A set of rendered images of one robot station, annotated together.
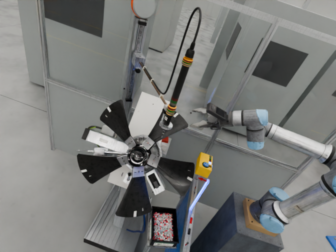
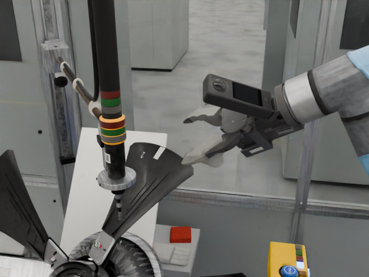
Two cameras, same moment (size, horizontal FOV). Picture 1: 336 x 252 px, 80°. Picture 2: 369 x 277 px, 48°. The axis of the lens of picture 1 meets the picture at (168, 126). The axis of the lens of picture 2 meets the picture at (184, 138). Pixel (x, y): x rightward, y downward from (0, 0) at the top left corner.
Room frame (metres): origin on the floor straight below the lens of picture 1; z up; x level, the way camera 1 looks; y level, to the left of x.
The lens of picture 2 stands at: (0.23, -0.21, 1.85)
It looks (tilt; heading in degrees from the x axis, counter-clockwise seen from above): 25 degrees down; 8
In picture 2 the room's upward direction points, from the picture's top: straight up
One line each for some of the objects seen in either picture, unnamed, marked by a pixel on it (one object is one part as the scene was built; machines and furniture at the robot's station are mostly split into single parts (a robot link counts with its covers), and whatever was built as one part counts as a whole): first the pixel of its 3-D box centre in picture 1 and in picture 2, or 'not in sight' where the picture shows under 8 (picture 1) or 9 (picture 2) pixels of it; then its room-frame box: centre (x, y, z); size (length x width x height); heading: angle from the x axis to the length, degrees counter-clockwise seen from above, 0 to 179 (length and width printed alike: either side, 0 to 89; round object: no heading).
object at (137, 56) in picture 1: (138, 59); (56, 56); (1.38, 0.35, 1.55); 0.10 x 0.07 x 0.08; 33
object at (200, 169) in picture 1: (203, 165); (286, 275); (1.14, -0.36, 1.02); 0.16 x 0.10 x 0.11; 178
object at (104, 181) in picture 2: (167, 117); (113, 154); (0.86, 0.02, 1.51); 0.09 x 0.07 x 0.10; 33
